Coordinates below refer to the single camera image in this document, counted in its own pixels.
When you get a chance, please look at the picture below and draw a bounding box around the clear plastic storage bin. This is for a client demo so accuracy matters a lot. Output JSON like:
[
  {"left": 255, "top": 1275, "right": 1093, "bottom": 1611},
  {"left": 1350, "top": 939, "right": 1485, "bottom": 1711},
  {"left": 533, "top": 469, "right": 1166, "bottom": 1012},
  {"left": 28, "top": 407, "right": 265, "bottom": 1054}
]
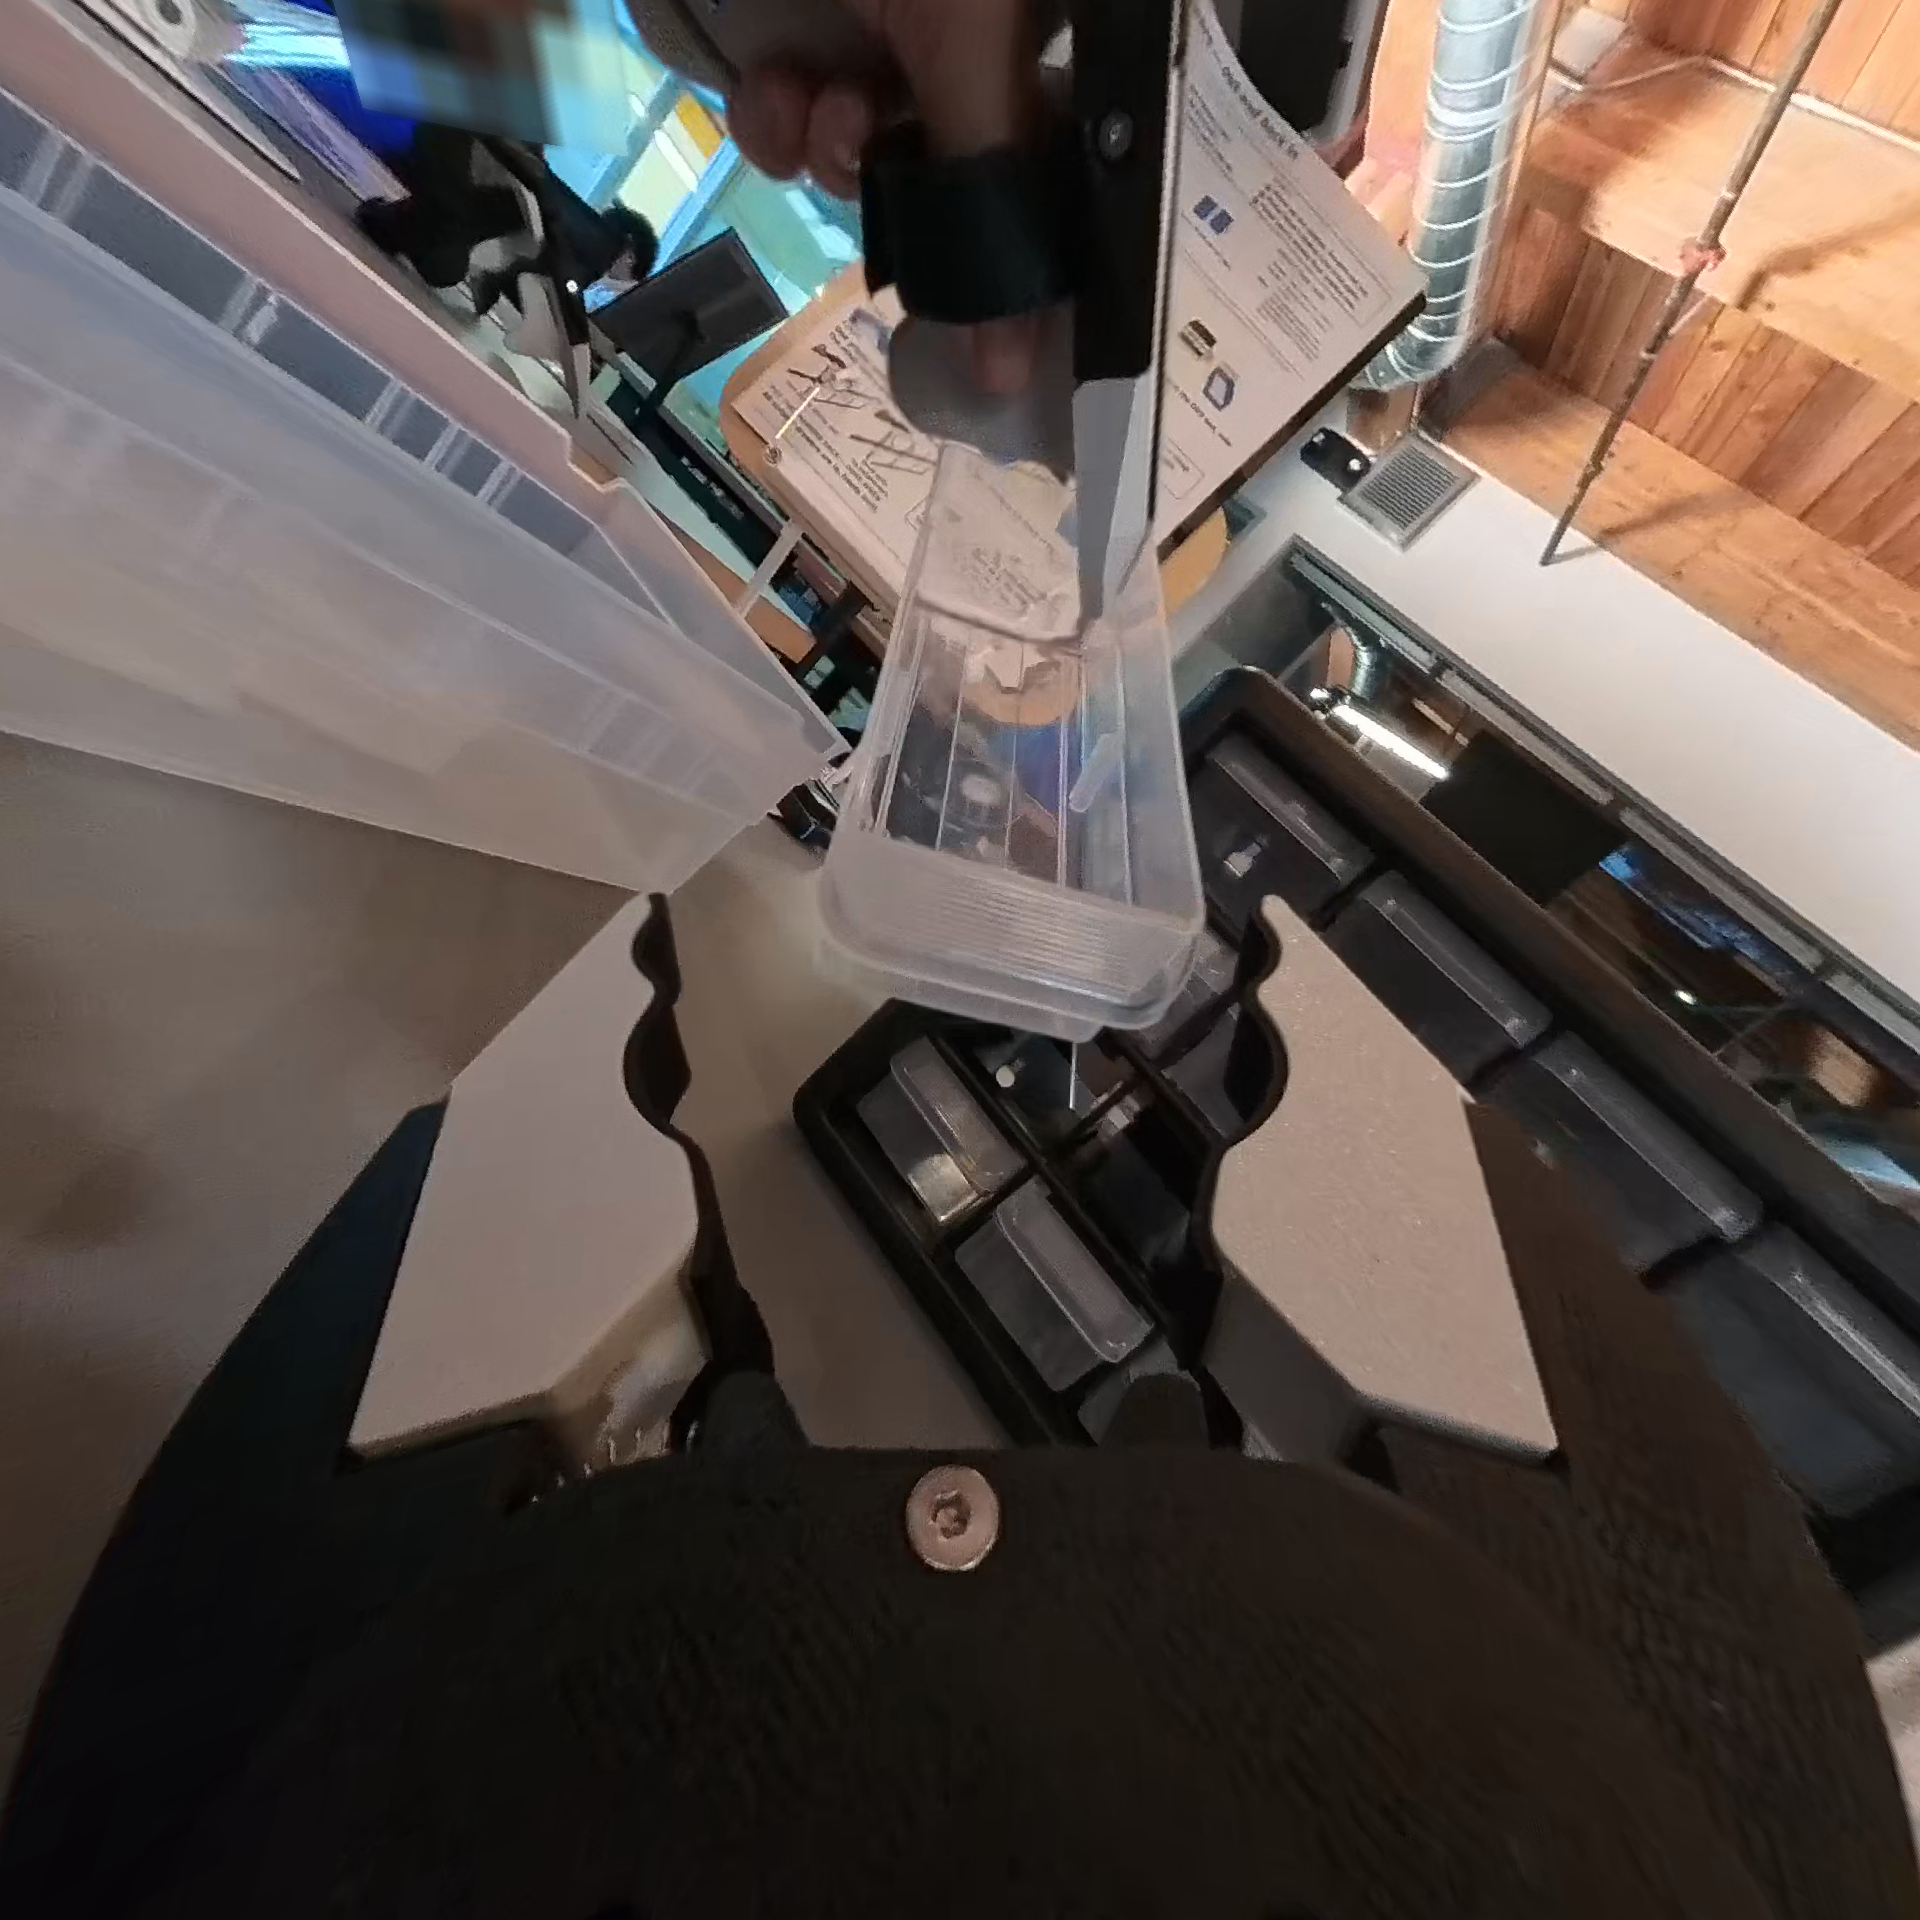
[{"left": 0, "top": 89, "right": 847, "bottom": 893}]

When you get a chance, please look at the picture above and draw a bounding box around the black drawer cabinet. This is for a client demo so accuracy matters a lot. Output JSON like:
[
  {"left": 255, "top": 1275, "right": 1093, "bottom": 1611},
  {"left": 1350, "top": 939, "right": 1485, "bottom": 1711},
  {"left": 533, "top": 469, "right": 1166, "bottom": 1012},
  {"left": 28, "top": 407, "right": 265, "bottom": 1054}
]
[{"left": 791, "top": 668, "right": 1920, "bottom": 1601}]

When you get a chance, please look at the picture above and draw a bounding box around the silver ventilation duct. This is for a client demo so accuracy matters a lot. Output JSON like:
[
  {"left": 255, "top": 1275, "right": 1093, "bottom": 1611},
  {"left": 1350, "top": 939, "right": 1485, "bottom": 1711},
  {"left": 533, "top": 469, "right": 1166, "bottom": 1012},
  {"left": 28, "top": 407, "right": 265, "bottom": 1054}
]
[{"left": 1381, "top": 0, "right": 1549, "bottom": 389}]

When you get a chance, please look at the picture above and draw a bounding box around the small clear plastic drawer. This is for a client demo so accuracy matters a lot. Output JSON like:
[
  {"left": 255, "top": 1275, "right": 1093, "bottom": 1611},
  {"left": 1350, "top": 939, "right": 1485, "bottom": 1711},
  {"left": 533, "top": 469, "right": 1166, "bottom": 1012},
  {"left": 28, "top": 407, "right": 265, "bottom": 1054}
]
[{"left": 816, "top": 441, "right": 1207, "bottom": 1041}]

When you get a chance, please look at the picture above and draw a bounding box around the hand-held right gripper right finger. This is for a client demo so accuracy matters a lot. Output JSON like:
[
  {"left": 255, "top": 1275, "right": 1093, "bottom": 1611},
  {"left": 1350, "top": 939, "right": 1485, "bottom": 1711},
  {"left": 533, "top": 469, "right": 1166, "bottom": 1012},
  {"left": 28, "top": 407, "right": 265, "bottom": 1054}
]
[{"left": 1197, "top": 895, "right": 1558, "bottom": 1466}]

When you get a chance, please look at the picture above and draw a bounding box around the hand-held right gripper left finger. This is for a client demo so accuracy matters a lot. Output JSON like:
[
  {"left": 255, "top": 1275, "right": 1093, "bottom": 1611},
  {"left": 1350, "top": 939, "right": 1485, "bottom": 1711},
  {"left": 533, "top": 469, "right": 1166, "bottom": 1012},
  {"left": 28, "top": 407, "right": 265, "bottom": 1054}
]
[{"left": 344, "top": 891, "right": 775, "bottom": 1457}]

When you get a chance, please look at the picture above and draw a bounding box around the white wall vent grille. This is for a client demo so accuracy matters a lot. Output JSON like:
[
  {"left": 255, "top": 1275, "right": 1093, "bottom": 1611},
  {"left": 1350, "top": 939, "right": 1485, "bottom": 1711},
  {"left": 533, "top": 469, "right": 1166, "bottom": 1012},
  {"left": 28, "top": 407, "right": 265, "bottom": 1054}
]
[{"left": 1339, "top": 435, "right": 1481, "bottom": 554}]

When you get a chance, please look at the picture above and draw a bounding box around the idle hand-held gripper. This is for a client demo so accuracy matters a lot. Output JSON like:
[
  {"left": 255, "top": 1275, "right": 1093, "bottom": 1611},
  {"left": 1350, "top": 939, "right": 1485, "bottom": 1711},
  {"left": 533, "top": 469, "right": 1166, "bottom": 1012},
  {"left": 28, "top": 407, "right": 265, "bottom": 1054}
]
[{"left": 359, "top": 127, "right": 598, "bottom": 419}]

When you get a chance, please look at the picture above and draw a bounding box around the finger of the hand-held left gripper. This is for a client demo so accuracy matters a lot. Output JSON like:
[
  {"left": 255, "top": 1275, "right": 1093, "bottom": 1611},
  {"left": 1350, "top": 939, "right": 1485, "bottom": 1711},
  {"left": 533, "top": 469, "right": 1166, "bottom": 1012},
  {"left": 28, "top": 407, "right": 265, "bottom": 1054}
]
[{"left": 1070, "top": 374, "right": 1160, "bottom": 634}]

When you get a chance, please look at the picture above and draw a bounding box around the black hanging panel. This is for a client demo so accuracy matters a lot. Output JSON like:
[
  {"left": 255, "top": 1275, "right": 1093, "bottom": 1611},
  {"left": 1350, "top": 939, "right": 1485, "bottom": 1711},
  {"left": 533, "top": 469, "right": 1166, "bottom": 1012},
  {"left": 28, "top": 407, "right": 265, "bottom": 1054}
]
[{"left": 1421, "top": 731, "right": 1624, "bottom": 906}]

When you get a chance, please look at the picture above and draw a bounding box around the person's left hand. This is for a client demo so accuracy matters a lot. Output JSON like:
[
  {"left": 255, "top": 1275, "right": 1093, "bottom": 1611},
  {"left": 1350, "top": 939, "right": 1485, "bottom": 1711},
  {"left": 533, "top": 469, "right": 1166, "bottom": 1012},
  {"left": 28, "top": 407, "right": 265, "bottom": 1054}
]
[{"left": 727, "top": 0, "right": 1075, "bottom": 197}]

